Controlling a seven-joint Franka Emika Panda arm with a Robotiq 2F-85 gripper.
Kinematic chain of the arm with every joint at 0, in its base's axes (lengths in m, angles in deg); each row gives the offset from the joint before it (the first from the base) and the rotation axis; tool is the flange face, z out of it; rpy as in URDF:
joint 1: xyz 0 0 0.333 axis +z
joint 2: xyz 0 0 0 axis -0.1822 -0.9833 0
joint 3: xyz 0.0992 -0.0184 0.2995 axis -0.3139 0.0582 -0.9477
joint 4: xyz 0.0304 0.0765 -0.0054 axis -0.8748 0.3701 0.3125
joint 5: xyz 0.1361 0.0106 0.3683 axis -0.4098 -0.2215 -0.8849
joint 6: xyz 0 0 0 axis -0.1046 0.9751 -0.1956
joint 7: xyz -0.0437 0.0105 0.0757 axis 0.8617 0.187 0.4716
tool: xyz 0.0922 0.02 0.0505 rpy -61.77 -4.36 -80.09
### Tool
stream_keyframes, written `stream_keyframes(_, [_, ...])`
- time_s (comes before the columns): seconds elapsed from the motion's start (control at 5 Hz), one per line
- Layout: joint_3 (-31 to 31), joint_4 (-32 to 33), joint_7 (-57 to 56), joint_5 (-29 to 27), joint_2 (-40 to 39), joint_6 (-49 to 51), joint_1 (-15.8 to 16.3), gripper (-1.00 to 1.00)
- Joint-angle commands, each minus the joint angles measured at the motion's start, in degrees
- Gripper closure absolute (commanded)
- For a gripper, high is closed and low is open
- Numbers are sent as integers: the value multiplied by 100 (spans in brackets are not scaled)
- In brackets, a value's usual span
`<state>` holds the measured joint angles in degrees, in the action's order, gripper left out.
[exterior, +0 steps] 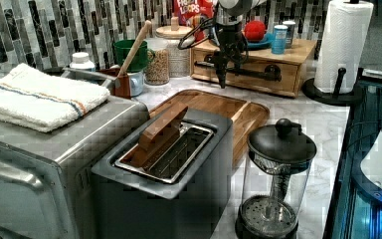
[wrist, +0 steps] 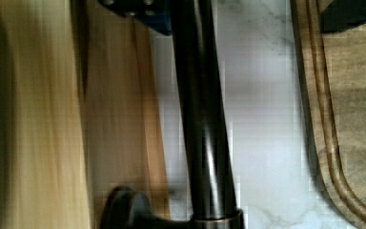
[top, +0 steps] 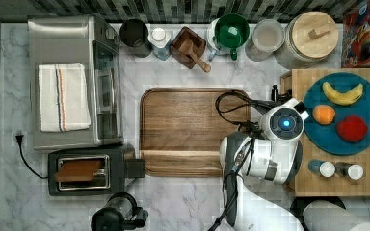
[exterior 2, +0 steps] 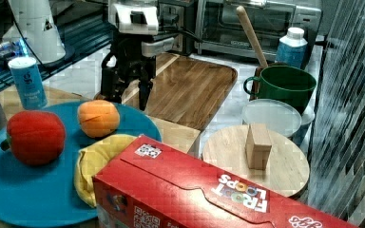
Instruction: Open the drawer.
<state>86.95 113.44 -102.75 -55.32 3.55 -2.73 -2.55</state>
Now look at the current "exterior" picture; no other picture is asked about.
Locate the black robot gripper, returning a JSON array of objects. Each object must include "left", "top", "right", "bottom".
[{"left": 213, "top": 22, "right": 248, "bottom": 89}]

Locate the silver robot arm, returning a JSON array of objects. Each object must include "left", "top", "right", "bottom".
[{"left": 213, "top": 0, "right": 266, "bottom": 89}]

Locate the wooden drawer box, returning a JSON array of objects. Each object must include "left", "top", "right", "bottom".
[{"left": 190, "top": 39, "right": 316, "bottom": 98}]

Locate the red bell pepper toy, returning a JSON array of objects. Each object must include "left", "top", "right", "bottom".
[{"left": 244, "top": 20, "right": 266, "bottom": 42}]

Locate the blue round plate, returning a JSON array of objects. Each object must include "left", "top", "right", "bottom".
[{"left": 247, "top": 33, "right": 275, "bottom": 51}]

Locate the wooden cutting board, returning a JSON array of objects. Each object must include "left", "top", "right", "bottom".
[{"left": 149, "top": 90, "right": 270, "bottom": 168}]

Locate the round wooden jar lid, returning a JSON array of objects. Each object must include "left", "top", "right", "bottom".
[{"left": 156, "top": 17, "right": 191, "bottom": 40}]

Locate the red Froot Loops cereal box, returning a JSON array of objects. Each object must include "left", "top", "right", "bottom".
[{"left": 172, "top": 0, "right": 213, "bottom": 30}]

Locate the glass jar with wooden lid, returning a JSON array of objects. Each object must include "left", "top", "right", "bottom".
[{"left": 155, "top": 16, "right": 194, "bottom": 79}]

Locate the blue salt canister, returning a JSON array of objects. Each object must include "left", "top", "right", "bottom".
[{"left": 271, "top": 25, "right": 287, "bottom": 55}]

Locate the glass jar of grains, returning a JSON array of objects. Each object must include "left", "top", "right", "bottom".
[{"left": 145, "top": 38, "right": 169, "bottom": 86}]

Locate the grey metal can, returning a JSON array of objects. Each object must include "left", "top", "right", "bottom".
[{"left": 283, "top": 20, "right": 296, "bottom": 49}]

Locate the brown toast slice toy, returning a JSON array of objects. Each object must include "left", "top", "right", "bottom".
[{"left": 131, "top": 103, "right": 188, "bottom": 167}]

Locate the black paper towel holder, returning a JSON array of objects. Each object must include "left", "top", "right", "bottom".
[{"left": 301, "top": 68, "right": 364, "bottom": 107}]

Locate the red utensil holder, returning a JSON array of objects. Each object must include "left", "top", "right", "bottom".
[{"left": 100, "top": 68, "right": 131, "bottom": 100}]

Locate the green mug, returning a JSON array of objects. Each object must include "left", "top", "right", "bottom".
[{"left": 112, "top": 39, "right": 155, "bottom": 74}]

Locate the glass french press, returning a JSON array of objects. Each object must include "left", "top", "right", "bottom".
[{"left": 235, "top": 119, "right": 316, "bottom": 239}]

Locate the black toaster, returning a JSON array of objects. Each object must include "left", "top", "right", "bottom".
[{"left": 92, "top": 109, "right": 233, "bottom": 239}]

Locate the white paper towel roll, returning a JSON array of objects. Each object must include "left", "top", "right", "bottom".
[{"left": 314, "top": 0, "right": 374, "bottom": 94}]

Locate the blue white-capped bottle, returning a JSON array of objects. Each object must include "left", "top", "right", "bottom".
[{"left": 70, "top": 52, "right": 96, "bottom": 72}]

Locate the white striped folded towel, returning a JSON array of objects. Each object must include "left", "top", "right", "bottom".
[{"left": 0, "top": 64, "right": 109, "bottom": 132}]

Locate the silver toaster oven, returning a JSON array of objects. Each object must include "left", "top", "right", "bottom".
[{"left": 0, "top": 93, "right": 149, "bottom": 239}]

